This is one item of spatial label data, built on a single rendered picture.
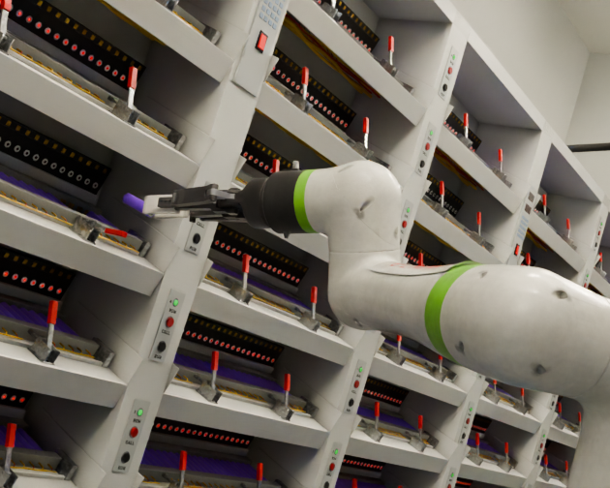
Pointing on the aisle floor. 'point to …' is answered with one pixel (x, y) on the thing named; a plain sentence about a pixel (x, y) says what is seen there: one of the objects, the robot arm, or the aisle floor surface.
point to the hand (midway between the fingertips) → (167, 206)
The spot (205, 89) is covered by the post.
